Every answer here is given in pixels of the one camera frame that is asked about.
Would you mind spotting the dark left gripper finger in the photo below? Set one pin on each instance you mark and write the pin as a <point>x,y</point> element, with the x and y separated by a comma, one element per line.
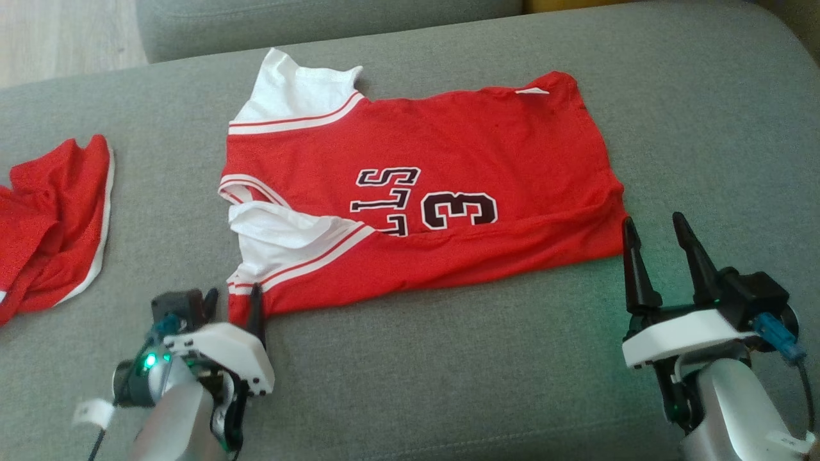
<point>256,317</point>
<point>211,302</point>

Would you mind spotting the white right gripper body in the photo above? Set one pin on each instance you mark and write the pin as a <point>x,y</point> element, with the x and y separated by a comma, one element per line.
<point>685,336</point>

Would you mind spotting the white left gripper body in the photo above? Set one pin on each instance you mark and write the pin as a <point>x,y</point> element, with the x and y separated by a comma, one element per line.
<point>224,352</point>

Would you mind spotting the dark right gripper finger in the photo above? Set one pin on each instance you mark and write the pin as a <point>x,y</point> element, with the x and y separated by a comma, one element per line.
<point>695,262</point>
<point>637,275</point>

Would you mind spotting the red shorts white stripe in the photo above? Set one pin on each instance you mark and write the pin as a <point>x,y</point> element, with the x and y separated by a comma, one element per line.
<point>51,224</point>

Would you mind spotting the red white basketball jersey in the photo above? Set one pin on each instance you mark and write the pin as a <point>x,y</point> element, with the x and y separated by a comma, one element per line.
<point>480,147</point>

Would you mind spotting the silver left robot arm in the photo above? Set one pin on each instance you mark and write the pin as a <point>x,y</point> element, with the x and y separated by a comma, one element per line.
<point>173,416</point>

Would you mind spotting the grey sofa seat cushion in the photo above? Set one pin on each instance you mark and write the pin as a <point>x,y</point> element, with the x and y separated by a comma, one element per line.
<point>448,384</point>

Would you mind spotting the yellow sofa cushion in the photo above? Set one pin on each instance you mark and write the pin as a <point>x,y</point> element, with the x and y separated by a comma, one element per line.
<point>576,4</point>

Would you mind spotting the grey sofa back cushion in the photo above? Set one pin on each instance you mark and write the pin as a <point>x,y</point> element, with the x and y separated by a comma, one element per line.
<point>320,25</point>

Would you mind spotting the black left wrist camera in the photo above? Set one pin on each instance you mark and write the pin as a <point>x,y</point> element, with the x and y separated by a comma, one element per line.
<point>179,307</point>

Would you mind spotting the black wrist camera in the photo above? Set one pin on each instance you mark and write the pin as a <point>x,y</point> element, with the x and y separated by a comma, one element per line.
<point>756,298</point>
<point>179,307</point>

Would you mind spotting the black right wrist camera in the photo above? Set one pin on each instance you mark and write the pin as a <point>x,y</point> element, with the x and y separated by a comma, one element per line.
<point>756,298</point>

